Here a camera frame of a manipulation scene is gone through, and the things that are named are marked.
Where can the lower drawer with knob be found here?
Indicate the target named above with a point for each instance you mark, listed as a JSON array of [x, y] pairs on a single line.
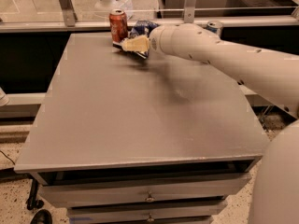
[[147, 212]]

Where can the blue Kettle chip bag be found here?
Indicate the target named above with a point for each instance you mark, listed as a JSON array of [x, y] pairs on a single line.
[[140, 28]]

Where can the black caster wheel leg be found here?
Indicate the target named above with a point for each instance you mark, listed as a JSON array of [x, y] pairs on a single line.
[[33, 202]]

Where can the white cylinder at left edge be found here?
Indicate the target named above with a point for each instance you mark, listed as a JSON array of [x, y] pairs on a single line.
[[3, 98]]

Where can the black shoe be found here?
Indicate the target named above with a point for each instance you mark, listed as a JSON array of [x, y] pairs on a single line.
[[42, 217]]

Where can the grey drawer cabinet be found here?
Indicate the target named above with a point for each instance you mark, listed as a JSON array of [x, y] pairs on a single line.
[[109, 116]]

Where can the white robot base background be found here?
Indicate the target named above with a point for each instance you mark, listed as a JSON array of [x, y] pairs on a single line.
[[102, 8]]

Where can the blue silver energy drink can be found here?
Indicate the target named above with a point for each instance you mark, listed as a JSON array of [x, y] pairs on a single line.
[[214, 28]]

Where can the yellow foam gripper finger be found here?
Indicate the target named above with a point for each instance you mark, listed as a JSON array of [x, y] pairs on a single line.
[[137, 44]]

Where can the drawer with knob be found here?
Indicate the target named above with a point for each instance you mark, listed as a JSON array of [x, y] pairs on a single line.
[[147, 212], [145, 191]]

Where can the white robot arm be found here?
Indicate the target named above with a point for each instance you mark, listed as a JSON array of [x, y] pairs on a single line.
[[272, 74]]

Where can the metal glass railing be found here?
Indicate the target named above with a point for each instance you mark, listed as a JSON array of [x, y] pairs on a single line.
[[77, 15]]

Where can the red coke can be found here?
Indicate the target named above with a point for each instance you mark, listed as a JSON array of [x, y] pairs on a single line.
[[118, 25]]

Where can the upper drawer with knob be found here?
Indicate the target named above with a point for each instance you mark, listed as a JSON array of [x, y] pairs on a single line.
[[145, 191]]

